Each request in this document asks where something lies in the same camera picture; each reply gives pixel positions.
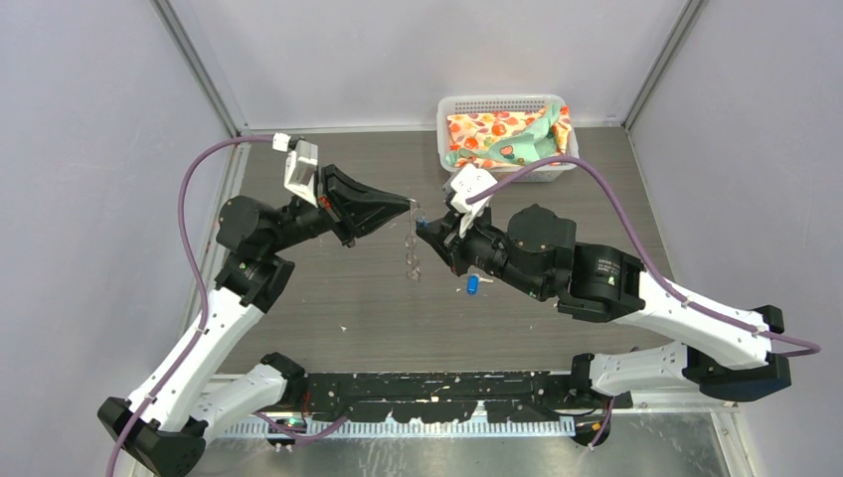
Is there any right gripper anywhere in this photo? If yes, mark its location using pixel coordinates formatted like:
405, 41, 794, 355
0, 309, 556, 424
416, 200, 547, 300

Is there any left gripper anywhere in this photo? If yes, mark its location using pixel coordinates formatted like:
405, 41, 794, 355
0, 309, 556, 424
264, 163, 409, 254

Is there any large metal keyring disc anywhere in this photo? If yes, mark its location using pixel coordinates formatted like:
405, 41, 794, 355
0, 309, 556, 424
405, 199, 424, 282

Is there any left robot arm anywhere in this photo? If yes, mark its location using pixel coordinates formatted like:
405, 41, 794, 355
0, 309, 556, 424
97, 165, 411, 476

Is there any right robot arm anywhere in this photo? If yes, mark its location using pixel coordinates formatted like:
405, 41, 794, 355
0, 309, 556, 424
416, 205, 792, 408

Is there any floral patterned cloth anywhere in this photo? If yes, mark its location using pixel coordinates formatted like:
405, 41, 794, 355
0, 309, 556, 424
443, 101, 573, 170

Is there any white plastic basket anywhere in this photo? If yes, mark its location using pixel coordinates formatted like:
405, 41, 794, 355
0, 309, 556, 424
436, 93, 580, 178

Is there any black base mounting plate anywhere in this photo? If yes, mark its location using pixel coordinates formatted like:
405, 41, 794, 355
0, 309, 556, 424
276, 371, 610, 423

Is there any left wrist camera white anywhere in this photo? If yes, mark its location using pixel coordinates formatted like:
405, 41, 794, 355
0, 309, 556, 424
271, 132, 319, 207

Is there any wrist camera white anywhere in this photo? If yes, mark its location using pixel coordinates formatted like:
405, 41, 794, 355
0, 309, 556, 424
271, 132, 319, 207
444, 165, 498, 239

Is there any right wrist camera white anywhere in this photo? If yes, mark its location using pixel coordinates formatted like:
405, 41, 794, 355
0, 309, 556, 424
444, 165, 498, 239

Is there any aluminium frame rail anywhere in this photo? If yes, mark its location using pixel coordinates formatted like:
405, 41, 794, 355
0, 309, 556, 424
139, 368, 743, 441

